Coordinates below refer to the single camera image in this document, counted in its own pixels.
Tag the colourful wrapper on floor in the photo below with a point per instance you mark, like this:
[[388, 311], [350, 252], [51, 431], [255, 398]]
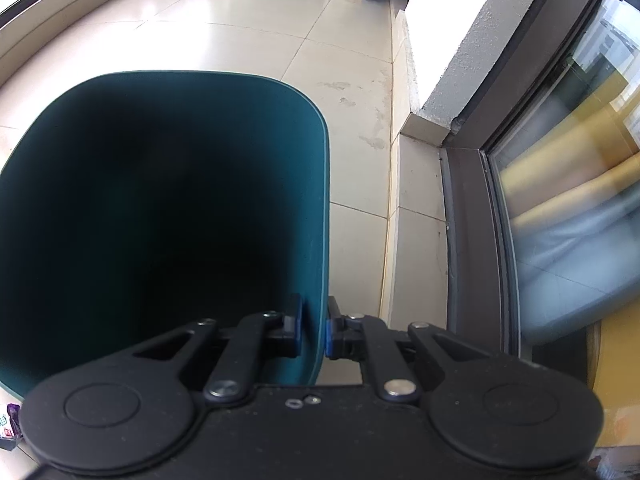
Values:
[[10, 428]]

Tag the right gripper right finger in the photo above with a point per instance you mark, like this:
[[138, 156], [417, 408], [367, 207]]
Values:
[[343, 338]]

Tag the sliding glass door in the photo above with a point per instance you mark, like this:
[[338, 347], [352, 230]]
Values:
[[541, 176]]

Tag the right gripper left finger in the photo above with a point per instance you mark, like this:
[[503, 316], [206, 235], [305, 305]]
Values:
[[285, 333]]

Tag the dark teal trash bin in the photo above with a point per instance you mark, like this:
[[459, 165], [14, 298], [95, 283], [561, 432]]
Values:
[[139, 202]]

